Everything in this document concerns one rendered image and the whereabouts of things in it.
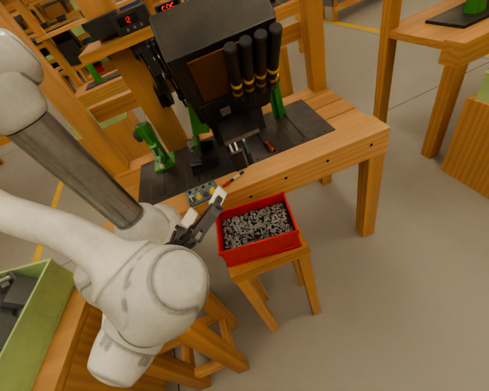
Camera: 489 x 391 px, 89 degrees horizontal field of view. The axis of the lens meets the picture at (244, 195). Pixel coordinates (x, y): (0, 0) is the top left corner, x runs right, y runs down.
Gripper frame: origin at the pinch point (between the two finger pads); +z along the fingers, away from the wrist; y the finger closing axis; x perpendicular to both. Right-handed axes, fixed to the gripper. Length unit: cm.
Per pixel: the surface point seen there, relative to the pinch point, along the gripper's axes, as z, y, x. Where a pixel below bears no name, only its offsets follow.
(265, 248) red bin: 13.9, 13.2, 34.0
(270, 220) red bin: 26.0, 11.4, 31.4
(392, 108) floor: 248, -30, 120
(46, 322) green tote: -25, 93, -7
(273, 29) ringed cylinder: 40, -32, -17
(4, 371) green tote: -43, 85, -8
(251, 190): 45, 21, 23
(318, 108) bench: 107, -10, 29
